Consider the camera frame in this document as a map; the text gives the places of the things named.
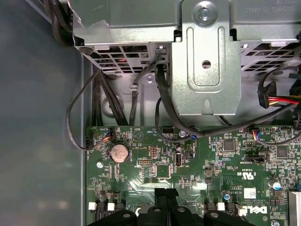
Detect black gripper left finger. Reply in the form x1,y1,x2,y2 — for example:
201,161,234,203
88,187,168,226

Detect black RAM slot bank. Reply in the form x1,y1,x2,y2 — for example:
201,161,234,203
87,190,132,226
206,200,245,218

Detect coin cell battery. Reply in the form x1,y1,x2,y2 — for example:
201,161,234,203
110,144,129,163

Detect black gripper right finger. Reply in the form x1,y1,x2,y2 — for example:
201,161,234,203
166,189,250,226

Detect thick black cable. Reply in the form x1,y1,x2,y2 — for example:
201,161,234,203
93,70,103,127
100,70,129,127

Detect black clipped cable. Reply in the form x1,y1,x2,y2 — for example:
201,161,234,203
129,68,151,127

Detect black cable bundle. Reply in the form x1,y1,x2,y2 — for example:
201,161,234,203
50,0,75,45

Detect silver metal bracket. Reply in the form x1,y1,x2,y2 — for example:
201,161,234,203
171,0,243,116

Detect black plug coloured wires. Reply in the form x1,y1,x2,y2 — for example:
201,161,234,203
257,81,301,109

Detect thin black looped cable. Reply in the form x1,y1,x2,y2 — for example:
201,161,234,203
66,68,118,151

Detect silver finned heatsink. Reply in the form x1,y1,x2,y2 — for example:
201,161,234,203
288,190,301,217

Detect black flat cable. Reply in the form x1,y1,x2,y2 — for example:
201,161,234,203
155,61,301,140

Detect silver metal disk bay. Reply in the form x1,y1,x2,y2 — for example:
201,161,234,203
229,0,301,80

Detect perforated metal drive cage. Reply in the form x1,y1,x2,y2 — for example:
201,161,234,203
72,0,184,75

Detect green motherboard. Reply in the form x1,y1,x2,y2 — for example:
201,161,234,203
86,126,301,226

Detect black PC case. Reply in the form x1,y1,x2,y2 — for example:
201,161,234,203
0,0,301,226

